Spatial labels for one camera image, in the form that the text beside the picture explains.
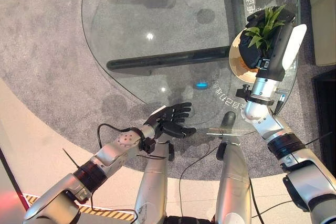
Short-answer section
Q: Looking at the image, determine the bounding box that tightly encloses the yellow black hazard tape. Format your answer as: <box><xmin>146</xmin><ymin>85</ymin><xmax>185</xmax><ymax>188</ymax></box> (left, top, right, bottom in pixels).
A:
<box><xmin>22</xmin><ymin>193</ymin><xmax>135</xmax><ymax>221</ymax></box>

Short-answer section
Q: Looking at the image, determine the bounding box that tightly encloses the thin black cable between legs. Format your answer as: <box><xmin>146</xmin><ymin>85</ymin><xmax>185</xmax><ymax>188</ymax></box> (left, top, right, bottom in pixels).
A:
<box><xmin>179</xmin><ymin>146</ymin><xmax>220</xmax><ymax>219</ymax></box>

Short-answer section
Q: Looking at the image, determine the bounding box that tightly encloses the gold round plate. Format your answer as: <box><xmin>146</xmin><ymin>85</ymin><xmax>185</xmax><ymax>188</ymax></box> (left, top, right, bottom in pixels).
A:
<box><xmin>228</xmin><ymin>34</ymin><xmax>261</xmax><ymax>83</ymax></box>

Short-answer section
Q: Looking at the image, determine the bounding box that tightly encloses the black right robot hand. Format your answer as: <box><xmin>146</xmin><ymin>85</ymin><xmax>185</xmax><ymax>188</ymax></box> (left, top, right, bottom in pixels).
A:
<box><xmin>238</xmin><ymin>5</ymin><xmax>307</xmax><ymax>82</ymax></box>

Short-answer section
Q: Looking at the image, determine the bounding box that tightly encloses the dark right robot foot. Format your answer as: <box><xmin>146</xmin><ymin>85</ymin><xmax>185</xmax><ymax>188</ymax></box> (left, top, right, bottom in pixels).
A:
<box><xmin>220</xmin><ymin>111</ymin><xmax>237</xmax><ymax>132</ymax></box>

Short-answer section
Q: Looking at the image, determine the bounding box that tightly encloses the grey round carpet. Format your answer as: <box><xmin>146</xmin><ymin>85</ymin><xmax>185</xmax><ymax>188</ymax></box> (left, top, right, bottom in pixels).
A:
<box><xmin>0</xmin><ymin>0</ymin><xmax>336</xmax><ymax>182</ymax></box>

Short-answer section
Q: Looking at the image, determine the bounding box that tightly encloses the dark cabinet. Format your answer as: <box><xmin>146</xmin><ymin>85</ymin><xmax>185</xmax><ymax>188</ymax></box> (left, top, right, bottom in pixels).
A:
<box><xmin>311</xmin><ymin>69</ymin><xmax>336</xmax><ymax>180</ymax></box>

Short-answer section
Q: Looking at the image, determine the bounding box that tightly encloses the black robot waist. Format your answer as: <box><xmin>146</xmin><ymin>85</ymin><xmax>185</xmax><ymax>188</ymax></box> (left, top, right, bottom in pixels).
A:
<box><xmin>164</xmin><ymin>215</ymin><xmax>216</xmax><ymax>224</ymax></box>

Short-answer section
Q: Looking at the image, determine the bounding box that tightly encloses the fruit with green leaves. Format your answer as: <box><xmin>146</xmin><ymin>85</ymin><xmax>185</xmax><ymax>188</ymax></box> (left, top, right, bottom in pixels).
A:
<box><xmin>245</xmin><ymin>5</ymin><xmax>287</xmax><ymax>51</ymax></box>

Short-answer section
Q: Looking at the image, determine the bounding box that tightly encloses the silver left robot leg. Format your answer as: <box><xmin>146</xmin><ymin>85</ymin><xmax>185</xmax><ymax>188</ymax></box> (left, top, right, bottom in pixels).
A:
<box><xmin>132</xmin><ymin>133</ymin><xmax>175</xmax><ymax>224</ymax></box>

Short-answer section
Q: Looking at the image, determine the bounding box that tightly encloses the black cable at left wrist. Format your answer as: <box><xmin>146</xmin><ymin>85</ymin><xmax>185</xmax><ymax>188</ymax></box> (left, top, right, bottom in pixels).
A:
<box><xmin>97</xmin><ymin>123</ymin><xmax>144</xmax><ymax>149</ymax></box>

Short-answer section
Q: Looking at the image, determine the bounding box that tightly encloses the silver right robot leg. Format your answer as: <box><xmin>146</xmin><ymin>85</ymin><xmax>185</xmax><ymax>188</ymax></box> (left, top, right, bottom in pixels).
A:
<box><xmin>214</xmin><ymin>141</ymin><xmax>253</xmax><ymax>224</ymax></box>

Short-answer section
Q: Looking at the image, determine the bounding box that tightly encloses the black table frame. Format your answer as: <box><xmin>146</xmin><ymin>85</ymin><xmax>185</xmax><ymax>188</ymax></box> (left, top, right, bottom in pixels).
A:
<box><xmin>106</xmin><ymin>0</ymin><xmax>249</xmax><ymax>77</ymax></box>

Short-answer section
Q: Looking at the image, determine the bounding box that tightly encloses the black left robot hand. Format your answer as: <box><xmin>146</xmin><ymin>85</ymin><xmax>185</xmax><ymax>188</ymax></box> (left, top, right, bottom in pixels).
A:
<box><xmin>143</xmin><ymin>102</ymin><xmax>197</xmax><ymax>140</ymax></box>

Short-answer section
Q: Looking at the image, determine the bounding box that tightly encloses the silver robot leg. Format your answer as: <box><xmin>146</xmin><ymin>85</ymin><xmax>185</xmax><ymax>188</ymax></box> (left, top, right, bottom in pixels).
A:
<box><xmin>132</xmin><ymin>133</ymin><xmax>175</xmax><ymax>224</ymax></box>
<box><xmin>214</xmin><ymin>141</ymin><xmax>253</xmax><ymax>224</ymax></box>

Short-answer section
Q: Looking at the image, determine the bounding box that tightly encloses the black cable beside right leg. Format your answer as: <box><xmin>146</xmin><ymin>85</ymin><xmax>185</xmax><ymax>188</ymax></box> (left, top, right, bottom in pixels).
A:
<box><xmin>248</xmin><ymin>178</ymin><xmax>295</xmax><ymax>224</ymax></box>

